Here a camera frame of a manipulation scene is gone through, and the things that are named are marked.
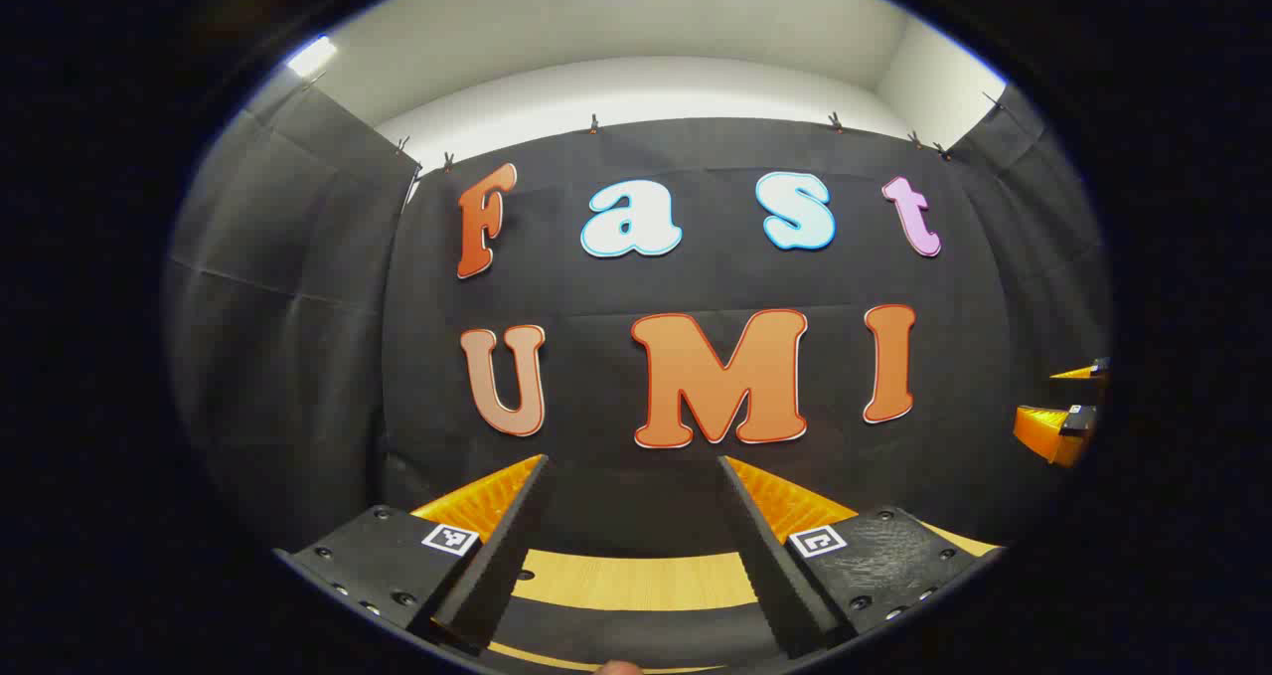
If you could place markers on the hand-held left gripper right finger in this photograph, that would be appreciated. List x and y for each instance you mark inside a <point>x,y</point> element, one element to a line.
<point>770,566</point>

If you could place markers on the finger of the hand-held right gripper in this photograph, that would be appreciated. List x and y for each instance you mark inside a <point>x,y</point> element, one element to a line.
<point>1043,431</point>
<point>1078,371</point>

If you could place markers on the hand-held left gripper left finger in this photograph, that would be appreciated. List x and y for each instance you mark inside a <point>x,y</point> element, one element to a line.
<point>497,566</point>

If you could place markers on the dark grey jeans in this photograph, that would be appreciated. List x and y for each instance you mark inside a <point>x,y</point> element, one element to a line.
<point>636,633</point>

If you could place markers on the ceiling light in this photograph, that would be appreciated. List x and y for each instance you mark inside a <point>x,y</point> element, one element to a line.
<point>311,56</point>

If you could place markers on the black backdrop cloth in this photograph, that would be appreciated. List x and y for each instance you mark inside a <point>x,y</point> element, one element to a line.
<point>696,277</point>

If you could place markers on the row of small cloth clips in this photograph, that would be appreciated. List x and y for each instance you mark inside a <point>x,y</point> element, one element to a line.
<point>594,124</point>

